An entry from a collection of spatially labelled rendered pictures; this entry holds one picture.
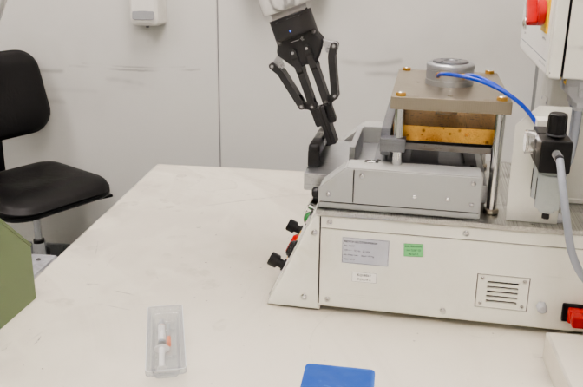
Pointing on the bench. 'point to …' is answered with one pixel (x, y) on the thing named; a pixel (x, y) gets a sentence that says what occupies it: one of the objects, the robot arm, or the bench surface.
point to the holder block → (431, 158)
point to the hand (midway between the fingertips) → (327, 124)
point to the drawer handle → (317, 148)
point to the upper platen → (448, 131)
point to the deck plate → (480, 213)
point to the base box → (435, 272)
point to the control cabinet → (552, 69)
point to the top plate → (453, 89)
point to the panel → (295, 245)
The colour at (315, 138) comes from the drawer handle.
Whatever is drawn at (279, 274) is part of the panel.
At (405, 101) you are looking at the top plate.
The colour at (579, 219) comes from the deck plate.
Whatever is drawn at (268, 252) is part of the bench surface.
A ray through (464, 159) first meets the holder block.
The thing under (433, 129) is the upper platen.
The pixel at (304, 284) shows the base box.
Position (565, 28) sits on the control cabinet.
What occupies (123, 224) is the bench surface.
